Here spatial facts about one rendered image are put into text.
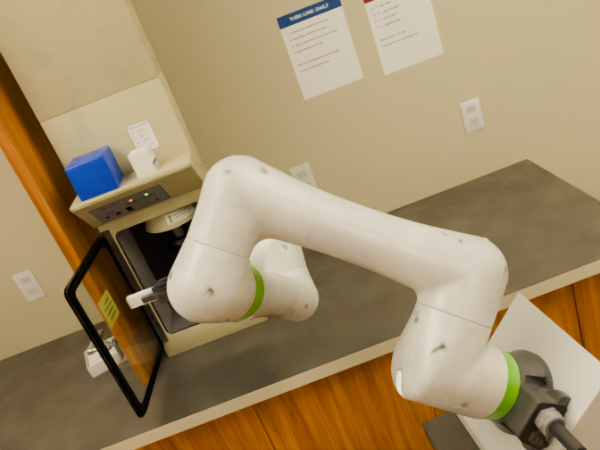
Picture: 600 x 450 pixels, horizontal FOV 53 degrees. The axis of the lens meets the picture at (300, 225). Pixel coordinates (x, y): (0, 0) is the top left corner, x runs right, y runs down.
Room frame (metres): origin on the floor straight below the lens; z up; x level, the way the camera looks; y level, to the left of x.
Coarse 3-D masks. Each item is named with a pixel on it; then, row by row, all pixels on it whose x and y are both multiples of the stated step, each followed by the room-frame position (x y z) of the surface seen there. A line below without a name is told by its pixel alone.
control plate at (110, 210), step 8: (144, 192) 1.47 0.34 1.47; (152, 192) 1.48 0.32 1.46; (160, 192) 1.49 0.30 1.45; (120, 200) 1.46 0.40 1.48; (128, 200) 1.47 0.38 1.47; (136, 200) 1.48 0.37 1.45; (144, 200) 1.50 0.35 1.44; (152, 200) 1.51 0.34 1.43; (160, 200) 1.52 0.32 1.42; (104, 208) 1.47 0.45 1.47; (112, 208) 1.48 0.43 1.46; (120, 208) 1.49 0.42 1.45; (136, 208) 1.51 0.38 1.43; (96, 216) 1.49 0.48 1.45; (104, 216) 1.50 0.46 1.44; (112, 216) 1.51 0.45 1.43; (120, 216) 1.52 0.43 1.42
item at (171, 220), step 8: (184, 208) 1.60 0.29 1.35; (192, 208) 1.61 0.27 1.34; (160, 216) 1.59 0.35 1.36; (168, 216) 1.58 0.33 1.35; (176, 216) 1.58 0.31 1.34; (184, 216) 1.58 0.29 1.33; (192, 216) 1.59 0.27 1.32; (152, 224) 1.60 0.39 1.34; (160, 224) 1.58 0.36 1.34; (168, 224) 1.57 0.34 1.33; (176, 224) 1.57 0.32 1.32; (152, 232) 1.59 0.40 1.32; (160, 232) 1.58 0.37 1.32
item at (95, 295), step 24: (96, 240) 1.49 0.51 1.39; (96, 264) 1.43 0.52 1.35; (96, 288) 1.37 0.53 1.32; (120, 288) 1.47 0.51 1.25; (96, 312) 1.31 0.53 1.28; (120, 312) 1.41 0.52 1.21; (120, 336) 1.35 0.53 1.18; (144, 336) 1.46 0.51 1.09; (120, 360) 1.29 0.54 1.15; (144, 360) 1.39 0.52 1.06; (120, 384) 1.24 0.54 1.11; (144, 384) 1.33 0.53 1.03
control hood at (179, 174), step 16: (176, 160) 1.50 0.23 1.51; (192, 160) 1.49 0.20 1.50; (128, 176) 1.53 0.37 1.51; (144, 176) 1.47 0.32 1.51; (160, 176) 1.44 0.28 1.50; (176, 176) 1.46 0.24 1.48; (192, 176) 1.48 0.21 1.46; (112, 192) 1.44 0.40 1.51; (128, 192) 1.45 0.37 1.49; (176, 192) 1.51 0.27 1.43; (80, 208) 1.44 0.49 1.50; (96, 208) 1.46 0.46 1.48; (144, 208) 1.53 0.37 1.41; (96, 224) 1.52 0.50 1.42
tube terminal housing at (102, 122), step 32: (128, 96) 1.55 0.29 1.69; (160, 96) 1.55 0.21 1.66; (64, 128) 1.56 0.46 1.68; (96, 128) 1.56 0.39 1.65; (160, 128) 1.55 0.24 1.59; (64, 160) 1.56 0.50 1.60; (128, 160) 1.56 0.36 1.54; (160, 160) 1.55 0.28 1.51; (192, 192) 1.55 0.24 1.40; (128, 224) 1.56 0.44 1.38; (256, 320) 1.55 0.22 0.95
